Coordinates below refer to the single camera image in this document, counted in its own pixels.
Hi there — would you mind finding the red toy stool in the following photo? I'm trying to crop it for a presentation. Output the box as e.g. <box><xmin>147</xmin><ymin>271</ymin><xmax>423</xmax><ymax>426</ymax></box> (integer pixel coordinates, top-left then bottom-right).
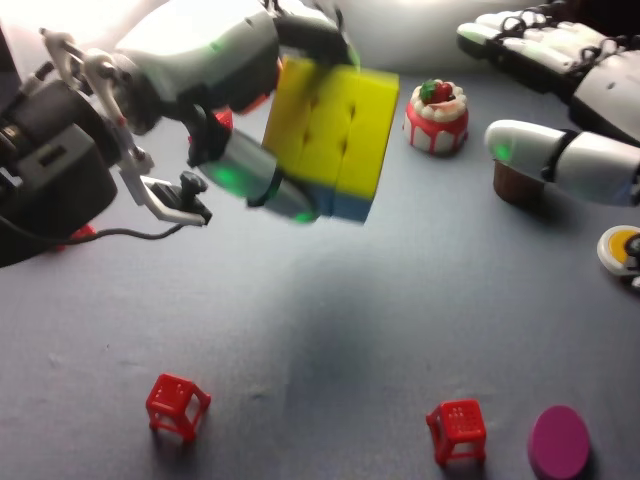
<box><xmin>144</xmin><ymin>372</ymin><xmax>212</xmax><ymax>445</ymax></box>
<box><xmin>425</xmin><ymin>398</ymin><xmax>487</xmax><ymax>466</ymax></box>
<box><xmin>187</xmin><ymin>108</ymin><xmax>236</xmax><ymax>151</ymax></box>
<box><xmin>49</xmin><ymin>223</ymin><xmax>97</xmax><ymax>253</ymax></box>

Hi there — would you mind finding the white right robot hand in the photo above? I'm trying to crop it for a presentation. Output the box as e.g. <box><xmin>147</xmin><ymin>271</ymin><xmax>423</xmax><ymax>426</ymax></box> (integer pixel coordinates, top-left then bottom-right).
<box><xmin>455</xmin><ymin>0</ymin><xmax>640</xmax><ymax>209</ymax></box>

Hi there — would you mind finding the grey table cloth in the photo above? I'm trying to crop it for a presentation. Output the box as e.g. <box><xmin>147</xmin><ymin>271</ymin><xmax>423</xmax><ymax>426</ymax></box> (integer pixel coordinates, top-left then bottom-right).
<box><xmin>0</xmin><ymin>64</ymin><xmax>640</xmax><ymax>480</ymax></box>

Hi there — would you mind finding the black left camera cable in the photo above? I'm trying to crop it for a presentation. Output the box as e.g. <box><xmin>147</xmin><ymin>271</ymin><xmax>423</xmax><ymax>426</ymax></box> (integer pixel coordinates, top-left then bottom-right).
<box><xmin>0</xmin><ymin>214</ymin><xmax>184</xmax><ymax>242</ymax></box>

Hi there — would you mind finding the yellow disc with white rim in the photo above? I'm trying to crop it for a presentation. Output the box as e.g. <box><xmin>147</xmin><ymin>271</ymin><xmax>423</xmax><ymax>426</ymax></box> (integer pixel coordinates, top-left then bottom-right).
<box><xmin>597</xmin><ymin>224</ymin><xmax>640</xmax><ymax>280</ymax></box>

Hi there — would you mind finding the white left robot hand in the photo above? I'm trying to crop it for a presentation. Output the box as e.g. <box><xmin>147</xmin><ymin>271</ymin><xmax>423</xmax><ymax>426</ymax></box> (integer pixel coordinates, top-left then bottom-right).
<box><xmin>112</xmin><ymin>0</ymin><xmax>364</xmax><ymax>226</ymax></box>

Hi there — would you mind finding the brown cupcake toy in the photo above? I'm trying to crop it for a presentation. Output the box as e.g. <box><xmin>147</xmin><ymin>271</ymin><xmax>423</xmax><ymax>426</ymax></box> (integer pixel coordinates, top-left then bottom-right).
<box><xmin>492</xmin><ymin>157</ymin><xmax>547</xmax><ymax>206</ymax></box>

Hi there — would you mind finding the multicoloured puzzle cube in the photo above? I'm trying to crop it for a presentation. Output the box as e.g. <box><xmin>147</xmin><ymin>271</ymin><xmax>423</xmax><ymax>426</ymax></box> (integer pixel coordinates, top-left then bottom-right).
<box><xmin>262</xmin><ymin>55</ymin><xmax>401</xmax><ymax>226</ymax></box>

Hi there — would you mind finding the red strawberry cake toy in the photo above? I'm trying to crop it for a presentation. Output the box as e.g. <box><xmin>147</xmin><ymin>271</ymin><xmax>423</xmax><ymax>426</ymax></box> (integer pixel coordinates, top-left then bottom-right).
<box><xmin>403</xmin><ymin>78</ymin><xmax>470</xmax><ymax>159</ymax></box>

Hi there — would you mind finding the pink round disc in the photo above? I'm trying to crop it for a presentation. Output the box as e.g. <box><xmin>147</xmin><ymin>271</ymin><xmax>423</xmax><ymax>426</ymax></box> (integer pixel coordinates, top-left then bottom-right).
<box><xmin>527</xmin><ymin>404</ymin><xmax>591</xmax><ymax>479</ymax></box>

